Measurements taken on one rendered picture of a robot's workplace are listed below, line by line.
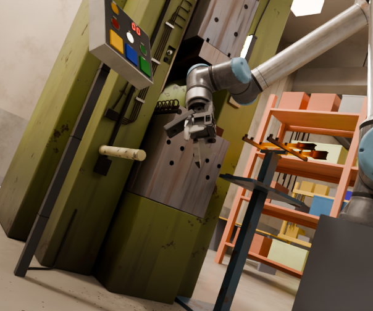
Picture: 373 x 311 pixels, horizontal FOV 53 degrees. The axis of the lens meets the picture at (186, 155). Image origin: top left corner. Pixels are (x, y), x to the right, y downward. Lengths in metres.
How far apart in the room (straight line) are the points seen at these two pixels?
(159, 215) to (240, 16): 1.21
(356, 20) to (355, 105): 3.68
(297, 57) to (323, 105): 3.92
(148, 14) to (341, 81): 6.70
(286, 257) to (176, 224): 3.00
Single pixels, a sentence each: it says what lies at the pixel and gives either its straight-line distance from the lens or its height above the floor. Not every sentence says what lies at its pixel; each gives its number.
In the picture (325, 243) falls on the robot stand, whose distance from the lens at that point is 1.21.
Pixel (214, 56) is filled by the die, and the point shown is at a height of 1.32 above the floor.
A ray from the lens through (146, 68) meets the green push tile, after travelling 1.74.
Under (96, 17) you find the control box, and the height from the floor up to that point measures 1.07.
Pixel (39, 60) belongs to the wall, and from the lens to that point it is 5.38.
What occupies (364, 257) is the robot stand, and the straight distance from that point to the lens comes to 1.17.
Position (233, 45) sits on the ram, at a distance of 2.24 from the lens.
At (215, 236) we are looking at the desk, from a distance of 7.42.
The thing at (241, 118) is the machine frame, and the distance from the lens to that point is 2.42.
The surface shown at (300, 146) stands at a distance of 2.10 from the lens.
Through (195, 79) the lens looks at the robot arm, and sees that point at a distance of 1.31.
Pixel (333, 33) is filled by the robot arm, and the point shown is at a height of 1.21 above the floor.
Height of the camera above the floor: 0.46
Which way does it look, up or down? 8 degrees up
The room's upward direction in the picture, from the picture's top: 20 degrees clockwise
